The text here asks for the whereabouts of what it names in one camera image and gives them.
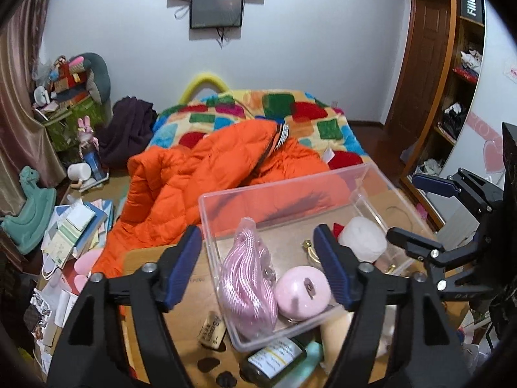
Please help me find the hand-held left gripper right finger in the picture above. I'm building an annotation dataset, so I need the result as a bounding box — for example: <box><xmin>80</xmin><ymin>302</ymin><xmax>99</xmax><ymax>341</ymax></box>
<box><xmin>313</xmin><ymin>223</ymin><xmax>471</xmax><ymax>388</ymax></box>

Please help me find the small brown labelled bottle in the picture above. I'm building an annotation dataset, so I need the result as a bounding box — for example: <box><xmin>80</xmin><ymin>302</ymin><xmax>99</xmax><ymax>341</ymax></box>
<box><xmin>198</xmin><ymin>311</ymin><xmax>226</xmax><ymax>350</ymax></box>

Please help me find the teal tube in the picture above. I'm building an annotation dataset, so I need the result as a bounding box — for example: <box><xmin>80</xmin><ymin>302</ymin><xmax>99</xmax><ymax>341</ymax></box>
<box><xmin>301</xmin><ymin>341</ymin><xmax>324</xmax><ymax>366</ymax></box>

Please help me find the wooden shelf unit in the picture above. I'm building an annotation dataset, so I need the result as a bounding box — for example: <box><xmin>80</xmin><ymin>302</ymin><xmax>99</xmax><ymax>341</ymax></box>
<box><xmin>399</xmin><ymin>0</ymin><xmax>486</xmax><ymax>229</ymax></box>

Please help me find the beige soft pouch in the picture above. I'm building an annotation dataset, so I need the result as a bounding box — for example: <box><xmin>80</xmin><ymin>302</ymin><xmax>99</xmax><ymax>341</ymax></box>
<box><xmin>321</xmin><ymin>311</ymin><xmax>355</xmax><ymax>376</ymax></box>

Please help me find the pink rope in bag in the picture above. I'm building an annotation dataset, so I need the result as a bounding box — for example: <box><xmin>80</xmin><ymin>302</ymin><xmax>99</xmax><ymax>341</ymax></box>
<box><xmin>219</xmin><ymin>217</ymin><xmax>279</xmax><ymax>340</ymax></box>

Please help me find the pile of colourful toys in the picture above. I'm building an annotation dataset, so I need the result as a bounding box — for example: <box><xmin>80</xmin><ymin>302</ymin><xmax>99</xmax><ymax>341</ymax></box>
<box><xmin>33</xmin><ymin>54</ymin><xmax>94</xmax><ymax>111</ymax></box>

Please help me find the small black wall monitor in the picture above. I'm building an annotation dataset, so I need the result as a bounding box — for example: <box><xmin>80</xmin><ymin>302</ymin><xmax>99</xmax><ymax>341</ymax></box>
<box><xmin>190</xmin><ymin>0</ymin><xmax>245</xmax><ymax>30</ymax></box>

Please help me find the green rocking dinosaur toy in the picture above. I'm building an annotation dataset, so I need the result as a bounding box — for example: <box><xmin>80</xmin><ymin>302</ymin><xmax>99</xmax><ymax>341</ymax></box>
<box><xmin>0</xmin><ymin>166</ymin><xmax>58</xmax><ymax>256</ymax></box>

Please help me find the wooden desk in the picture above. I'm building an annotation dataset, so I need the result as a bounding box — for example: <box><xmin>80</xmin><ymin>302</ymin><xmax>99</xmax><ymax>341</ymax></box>
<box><xmin>119</xmin><ymin>186</ymin><xmax>479</xmax><ymax>388</ymax></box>

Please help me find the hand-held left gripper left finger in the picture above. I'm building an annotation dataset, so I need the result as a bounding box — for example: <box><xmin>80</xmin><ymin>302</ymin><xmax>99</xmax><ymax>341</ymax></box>
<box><xmin>46</xmin><ymin>224</ymin><xmax>203</xmax><ymax>388</ymax></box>

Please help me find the black printed box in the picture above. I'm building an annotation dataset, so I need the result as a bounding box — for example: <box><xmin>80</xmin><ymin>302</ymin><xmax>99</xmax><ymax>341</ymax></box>
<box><xmin>459</xmin><ymin>0</ymin><xmax>485</xmax><ymax>23</ymax></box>

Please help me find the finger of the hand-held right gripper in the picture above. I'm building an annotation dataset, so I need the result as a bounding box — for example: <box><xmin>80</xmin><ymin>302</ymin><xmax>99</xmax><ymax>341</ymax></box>
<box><xmin>385</xmin><ymin>227</ymin><xmax>486</xmax><ymax>270</ymax></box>
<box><xmin>411</xmin><ymin>167</ymin><xmax>505</xmax><ymax>221</ymax></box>

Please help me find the pink bunny doll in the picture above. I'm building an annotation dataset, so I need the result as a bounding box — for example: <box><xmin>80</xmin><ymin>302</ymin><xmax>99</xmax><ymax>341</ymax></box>
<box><xmin>77</xmin><ymin>116</ymin><xmax>100</xmax><ymax>159</ymax></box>

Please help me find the orange down jacket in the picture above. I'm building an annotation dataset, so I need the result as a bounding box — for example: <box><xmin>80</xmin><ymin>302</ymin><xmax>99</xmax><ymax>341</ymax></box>
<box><xmin>92</xmin><ymin>121</ymin><xmax>351</xmax><ymax>279</ymax></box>

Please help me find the clear plastic storage box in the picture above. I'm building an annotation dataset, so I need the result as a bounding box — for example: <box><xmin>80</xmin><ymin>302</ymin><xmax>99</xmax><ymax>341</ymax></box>
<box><xmin>198</xmin><ymin>164</ymin><xmax>439</xmax><ymax>353</ymax></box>

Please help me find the grey cushion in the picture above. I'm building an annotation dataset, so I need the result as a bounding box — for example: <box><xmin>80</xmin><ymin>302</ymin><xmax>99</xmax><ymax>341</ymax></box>
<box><xmin>79</xmin><ymin>52</ymin><xmax>112</xmax><ymax>104</ymax></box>

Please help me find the dark green labelled bottle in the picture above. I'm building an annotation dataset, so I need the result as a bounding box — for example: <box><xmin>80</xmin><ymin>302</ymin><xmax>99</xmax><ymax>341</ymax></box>
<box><xmin>242</xmin><ymin>337</ymin><xmax>308</xmax><ymax>386</ymax></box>

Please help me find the pile of books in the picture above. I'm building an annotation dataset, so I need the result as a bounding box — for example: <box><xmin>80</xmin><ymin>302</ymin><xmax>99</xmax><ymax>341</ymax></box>
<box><xmin>40</xmin><ymin>198</ymin><xmax>116</xmax><ymax>270</ymax></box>

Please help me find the pink satin curtain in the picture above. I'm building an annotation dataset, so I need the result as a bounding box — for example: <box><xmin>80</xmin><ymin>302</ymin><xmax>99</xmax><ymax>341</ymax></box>
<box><xmin>0</xmin><ymin>0</ymin><xmax>69</xmax><ymax>216</ymax></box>

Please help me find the colourful patchwork blanket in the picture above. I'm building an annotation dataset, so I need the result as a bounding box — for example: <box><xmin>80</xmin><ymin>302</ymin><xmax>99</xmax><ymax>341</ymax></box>
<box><xmin>149</xmin><ymin>89</ymin><xmax>370</xmax><ymax>172</ymax></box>

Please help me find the white cup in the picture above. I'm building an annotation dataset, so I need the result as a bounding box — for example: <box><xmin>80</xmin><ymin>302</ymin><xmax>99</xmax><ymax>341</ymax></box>
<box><xmin>67</xmin><ymin>163</ymin><xmax>90</xmax><ymax>182</ymax></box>

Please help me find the pink round case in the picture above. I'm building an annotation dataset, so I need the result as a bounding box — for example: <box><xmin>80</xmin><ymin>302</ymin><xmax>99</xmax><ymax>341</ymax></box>
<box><xmin>275</xmin><ymin>266</ymin><xmax>336</xmax><ymax>320</ymax></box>

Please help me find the white roll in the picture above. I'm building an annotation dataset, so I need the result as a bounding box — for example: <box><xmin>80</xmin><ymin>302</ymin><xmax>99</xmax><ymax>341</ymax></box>
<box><xmin>338</xmin><ymin>216</ymin><xmax>387</xmax><ymax>263</ymax></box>

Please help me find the wooden door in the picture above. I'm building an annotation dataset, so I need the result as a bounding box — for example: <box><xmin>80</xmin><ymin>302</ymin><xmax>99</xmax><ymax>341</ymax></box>
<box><xmin>385</xmin><ymin>0</ymin><xmax>451</xmax><ymax>131</ymax></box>

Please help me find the dark purple cloth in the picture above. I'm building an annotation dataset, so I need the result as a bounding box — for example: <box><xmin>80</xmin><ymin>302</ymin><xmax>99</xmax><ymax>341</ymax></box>
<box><xmin>99</xmin><ymin>96</ymin><xmax>158</xmax><ymax>169</ymax></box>

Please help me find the yellow foam arch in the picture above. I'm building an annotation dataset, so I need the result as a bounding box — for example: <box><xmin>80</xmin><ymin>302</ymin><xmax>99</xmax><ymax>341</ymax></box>
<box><xmin>179</xmin><ymin>72</ymin><xmax>229</xmax><ymax>104</ymax></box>

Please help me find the green cardboard box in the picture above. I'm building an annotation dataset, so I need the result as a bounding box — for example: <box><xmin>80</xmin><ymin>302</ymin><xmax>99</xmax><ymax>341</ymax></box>
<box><xmin>44</xmin><ymin>101</ymin><xmax>104</xmax><ymax>153</ymax></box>

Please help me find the pink heart wall sticker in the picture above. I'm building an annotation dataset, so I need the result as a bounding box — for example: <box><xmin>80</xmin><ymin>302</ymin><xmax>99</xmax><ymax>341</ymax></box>
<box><xmin>464</xmin><ymin>109</ymin><xmax>505</xmax><ymax>175</ymax></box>

